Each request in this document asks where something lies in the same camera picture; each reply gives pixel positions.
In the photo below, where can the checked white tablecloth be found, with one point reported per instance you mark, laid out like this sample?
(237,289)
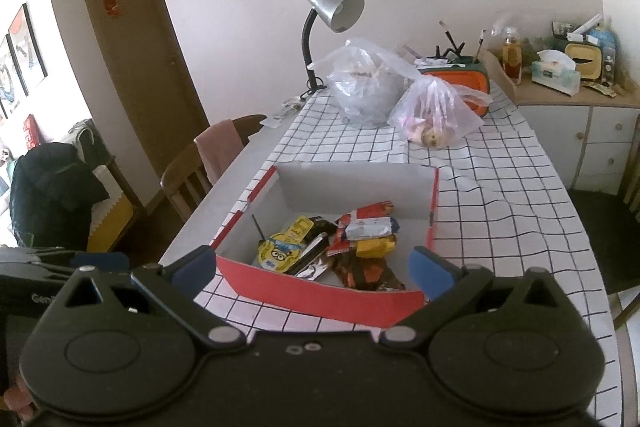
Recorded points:
(500,232)

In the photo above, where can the yellow retro radio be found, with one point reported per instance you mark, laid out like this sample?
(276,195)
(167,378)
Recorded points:
(585,62)

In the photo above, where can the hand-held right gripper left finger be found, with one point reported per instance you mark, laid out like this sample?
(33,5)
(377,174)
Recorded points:
(195,272)

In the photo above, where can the tissue box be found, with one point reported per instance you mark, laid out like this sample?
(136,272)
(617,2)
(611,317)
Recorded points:
(555,74)

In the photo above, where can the small white wrappers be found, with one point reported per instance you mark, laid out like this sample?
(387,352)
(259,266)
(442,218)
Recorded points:
(282,112)

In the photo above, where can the glass jar with amber liquid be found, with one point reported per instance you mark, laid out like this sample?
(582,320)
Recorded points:
(512,57)

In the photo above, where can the small clear bag of sweets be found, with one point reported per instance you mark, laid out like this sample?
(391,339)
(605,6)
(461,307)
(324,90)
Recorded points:
(440,117)

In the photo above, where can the white sideboard cabinet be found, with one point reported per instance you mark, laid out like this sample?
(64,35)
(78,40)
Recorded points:
(555,132)

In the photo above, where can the brown orange snack packet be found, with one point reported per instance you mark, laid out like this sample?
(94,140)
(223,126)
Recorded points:
(367,274)

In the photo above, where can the yellow cartoon snack packet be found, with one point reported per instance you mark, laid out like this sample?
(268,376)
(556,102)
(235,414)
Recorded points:
(282,247)

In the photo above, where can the wooden chair with pink cloth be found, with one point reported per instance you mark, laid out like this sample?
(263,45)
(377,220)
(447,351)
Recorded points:
(182,187)

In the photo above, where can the silver desk lamp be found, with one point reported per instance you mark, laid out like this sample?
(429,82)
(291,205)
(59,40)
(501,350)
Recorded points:
(332,4)

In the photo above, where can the red snack packet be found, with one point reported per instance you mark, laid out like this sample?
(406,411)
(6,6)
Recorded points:
(367,209)

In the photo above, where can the blue white snack packet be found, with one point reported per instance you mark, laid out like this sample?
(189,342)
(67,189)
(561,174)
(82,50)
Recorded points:
(367,227)

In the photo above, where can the red cardboard box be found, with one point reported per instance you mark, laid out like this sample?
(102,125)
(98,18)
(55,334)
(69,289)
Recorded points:
(325,302)

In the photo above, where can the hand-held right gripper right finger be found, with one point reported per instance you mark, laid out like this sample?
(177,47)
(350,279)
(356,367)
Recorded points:
(430,272)

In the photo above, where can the dark jacket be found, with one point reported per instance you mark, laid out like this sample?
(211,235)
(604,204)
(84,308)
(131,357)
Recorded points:
(55,197)

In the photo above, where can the person's left hand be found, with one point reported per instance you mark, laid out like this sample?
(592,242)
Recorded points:
(15,397)

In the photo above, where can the dark brown snack packet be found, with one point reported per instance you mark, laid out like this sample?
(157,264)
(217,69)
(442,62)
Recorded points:
(324,227)

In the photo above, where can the pink cloth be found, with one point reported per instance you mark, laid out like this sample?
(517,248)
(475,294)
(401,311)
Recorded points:
(217,152)

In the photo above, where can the yellow orange snack packet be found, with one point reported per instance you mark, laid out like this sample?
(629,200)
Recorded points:
(377,247)

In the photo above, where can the large clear plastic bag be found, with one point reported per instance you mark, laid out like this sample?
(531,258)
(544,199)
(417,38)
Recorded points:
(365,92)

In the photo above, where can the orange pouch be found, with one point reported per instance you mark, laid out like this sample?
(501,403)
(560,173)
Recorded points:
(465,82)

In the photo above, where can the silver foil snack packet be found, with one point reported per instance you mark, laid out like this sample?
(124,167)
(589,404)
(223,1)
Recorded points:
(310,254)

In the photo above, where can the brown wooden door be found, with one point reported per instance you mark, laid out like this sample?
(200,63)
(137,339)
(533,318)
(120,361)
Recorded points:
(140,72)

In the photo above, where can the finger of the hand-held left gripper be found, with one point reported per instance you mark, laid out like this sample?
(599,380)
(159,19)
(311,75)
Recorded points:
(102,260)

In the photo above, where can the black framed wall poster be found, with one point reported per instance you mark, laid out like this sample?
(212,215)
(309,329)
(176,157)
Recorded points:
(27,49)

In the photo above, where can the blue carton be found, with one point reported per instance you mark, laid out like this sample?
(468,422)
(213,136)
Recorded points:
(607,54)

